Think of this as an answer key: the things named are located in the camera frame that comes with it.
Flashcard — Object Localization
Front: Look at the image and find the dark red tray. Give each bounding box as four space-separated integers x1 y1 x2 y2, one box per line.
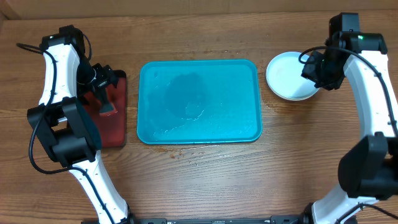
84 70 127 148

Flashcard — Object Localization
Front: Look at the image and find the red green sponge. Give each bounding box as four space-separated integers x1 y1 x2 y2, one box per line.
99 102 118 116

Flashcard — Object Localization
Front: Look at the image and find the light blue plate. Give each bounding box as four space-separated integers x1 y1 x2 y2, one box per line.
266 52 318 101

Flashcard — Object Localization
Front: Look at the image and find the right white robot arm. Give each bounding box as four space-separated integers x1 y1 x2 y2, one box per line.
294 12 397 223

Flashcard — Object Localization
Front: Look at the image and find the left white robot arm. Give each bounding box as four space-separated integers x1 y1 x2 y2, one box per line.
21 25 134 223

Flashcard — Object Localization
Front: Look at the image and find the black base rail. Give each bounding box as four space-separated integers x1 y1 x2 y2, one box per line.
119 215 313 224

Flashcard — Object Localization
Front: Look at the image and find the teal plastic tray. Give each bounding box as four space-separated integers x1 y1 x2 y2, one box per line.
137 59 262 144

